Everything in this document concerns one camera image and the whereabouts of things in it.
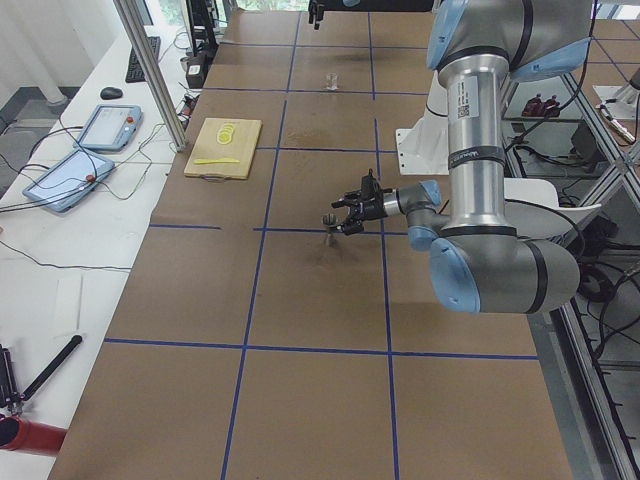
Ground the black box with label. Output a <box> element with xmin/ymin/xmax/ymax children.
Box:
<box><xmin>184</xmin><ymin>52</ymin><xmax>208</xmax><ymax>89</ymax></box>

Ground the blue teach pendant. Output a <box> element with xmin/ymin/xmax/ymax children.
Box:
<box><xmin>23</xmin><ymin>148</ymin><xmax>115</xmax><ymax>213</ymax></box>
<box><xmin>76</xmin><ymin>104</ymin><xmax>143</xmax><ymax>153</ymax></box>

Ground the bamboo cutting board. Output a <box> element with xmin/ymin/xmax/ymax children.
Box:
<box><xmin>184</xmin><ymin>118</ymin><xmax>262</xmax><ymax>180</ymax></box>

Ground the black computer mouse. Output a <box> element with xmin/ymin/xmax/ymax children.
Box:
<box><xmin>100</xmin><ymin>87</ymin><xmax>123</xmax><ymax>100</ymax></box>

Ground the red cylinder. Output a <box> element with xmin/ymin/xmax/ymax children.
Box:
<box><xmin>1</xmin><ymin>416</ymin><xmax>67</xmax><ymax>456</ymax></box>

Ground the aluminium frame post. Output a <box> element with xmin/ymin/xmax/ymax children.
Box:
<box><xmin>113</xmin><ymin>0</ymin><xmax>186</xmax><ymax>152</ymax></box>

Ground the near blue teach pendant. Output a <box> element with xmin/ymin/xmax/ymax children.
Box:
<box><xmin>23</xmin><ymin>148</ymin><xmax>115</xmax><ymax>213</ymax></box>

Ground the far blue teach pendant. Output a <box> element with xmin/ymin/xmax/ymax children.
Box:
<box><xmin>76</xmin><ymin>104</ymin><xmax>143</xmax><ymax>153</ymax></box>

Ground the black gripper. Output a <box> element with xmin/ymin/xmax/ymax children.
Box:
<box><xmin>331</xmin><ymin>191</ymin><xmax>400</xmax><ymax>236</ymax></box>
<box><xmin>308</xmin><ymin>0</ymin><xmax>324</xmax><ymax>30</ymax></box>

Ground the clear glass cup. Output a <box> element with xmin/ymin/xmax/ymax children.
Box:
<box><xmin>325</xmin><ymin>72</ymin><xmax>339</xmax><ymax>92</ymax></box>

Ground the white plastic chair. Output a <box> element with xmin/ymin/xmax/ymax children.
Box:
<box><xmin>504</xmin><ymin>178</ymin><xmax>602</xmax><ymax>239</ymax></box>

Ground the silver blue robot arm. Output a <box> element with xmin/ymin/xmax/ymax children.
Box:
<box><xmin>339</xmin><ymin>1</ymin><xmax>594</xmax><ymax>314</ymax></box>

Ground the black keyboard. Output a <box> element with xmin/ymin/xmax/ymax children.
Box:
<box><xmin>124</xmin><ymin>35</ymin><xmax>162</xmax><ymax>84</ymax></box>

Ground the steel double jigger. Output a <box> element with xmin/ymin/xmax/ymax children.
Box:
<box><xmin>322</xmin><ymin>213</ymin><xmax>338</xmax><ymax>247</ymax></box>

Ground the white camera stand pedestal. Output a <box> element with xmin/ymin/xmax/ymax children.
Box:
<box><xmin>396</xmin><ymin>73</ymin><xmax>449</xmax><ymax>176</ymax></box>

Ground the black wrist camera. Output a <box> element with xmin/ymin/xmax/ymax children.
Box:
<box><xmin>360</xmin><ymin>169</ymin><xmax>380</xmax><ymax>200</ymax></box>

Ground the yellow plastic knife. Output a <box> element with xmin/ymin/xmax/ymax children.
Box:
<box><xmin>194</xmin><ymin>157</ymin><xmax>240</xmax><ymax>165</ymax></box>

